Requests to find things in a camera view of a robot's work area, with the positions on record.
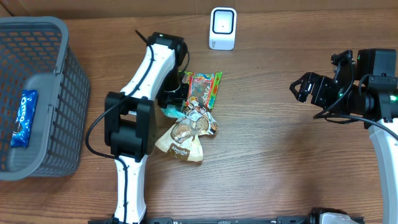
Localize beige cookie bag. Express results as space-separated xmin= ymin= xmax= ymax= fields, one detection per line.
xmin=155 ymin=105 xmax=218 ymax=162

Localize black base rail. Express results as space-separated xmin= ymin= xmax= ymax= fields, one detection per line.
xmin=141 ymin=207 xmax=365 ymax=224

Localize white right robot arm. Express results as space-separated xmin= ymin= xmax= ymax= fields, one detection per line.
xmin=289 ymin=49 xmax=397 ymax=224

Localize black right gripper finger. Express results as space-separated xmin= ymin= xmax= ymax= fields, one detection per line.
xmin=289 ymin=79 xmax=307 ymax=103
xmin=297 ymin=72 xmax=313 ymax=86

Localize white barcode scanner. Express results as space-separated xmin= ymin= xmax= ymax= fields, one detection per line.
xmin=209 ymin=7 xmax=237 ymax=50

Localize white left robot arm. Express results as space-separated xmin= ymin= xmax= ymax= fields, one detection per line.
xmin=104 ymin=32 xmax=188 ymax=223

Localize light teal snack bar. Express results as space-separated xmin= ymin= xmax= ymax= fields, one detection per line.
xmin=161 ymin=105 xmax=185 ymax=119

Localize grey plastic basket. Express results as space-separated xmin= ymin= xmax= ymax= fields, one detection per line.
xmin=1 ymin=17 xmax=90 ymax=180

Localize green Haribo candy bag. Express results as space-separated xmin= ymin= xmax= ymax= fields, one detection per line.
xmin=180 ymin=71 xmax=223 ymax=110

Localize blue Oreo pack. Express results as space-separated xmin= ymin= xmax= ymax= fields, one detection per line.
xmin=11 ymin=90 xmax=38 ymax=147

